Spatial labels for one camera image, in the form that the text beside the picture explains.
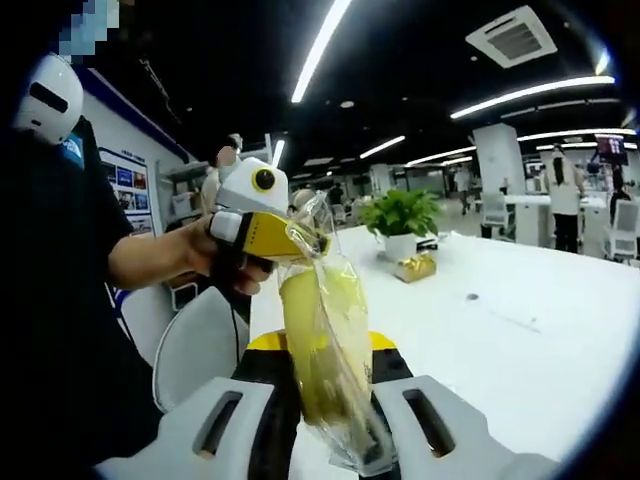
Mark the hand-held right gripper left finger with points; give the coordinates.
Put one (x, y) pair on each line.
(200, 430)

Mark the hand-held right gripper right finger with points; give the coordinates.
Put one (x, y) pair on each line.
(450, 430)

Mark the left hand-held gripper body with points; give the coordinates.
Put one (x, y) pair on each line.
(252, 185)

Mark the clear bag of round block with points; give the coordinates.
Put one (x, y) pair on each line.
(345, 280)

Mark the round yellow silicone block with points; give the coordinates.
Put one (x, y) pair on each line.
(320, 350)

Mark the person's left hand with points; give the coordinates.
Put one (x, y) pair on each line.
(210, 255)

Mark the grey office chair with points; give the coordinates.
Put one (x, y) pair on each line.
(195, 345)

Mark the green potted plant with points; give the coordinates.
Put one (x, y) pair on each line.
(400, 215)

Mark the flat empty clear plastic bag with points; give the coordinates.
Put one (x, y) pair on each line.
(505, 312)

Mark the gold tissue box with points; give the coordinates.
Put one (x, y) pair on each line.
(416, 267)

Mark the long ceiling light strip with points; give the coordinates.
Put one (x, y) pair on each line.
(320, 50)
(530, 97)

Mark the operator person in black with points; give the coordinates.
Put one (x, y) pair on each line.
(55, 300)

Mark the white mesh office chair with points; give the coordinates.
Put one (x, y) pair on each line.
(625, 232)
(497, 215)

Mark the white worn chest device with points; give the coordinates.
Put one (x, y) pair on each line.
(47, 100)

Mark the ceiling air conditioner vent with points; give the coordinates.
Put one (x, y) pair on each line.
(512, 36)

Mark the hanging display screen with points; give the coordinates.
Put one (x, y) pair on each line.
(611, 149)

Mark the wall poster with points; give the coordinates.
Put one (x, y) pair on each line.
(127, 192)

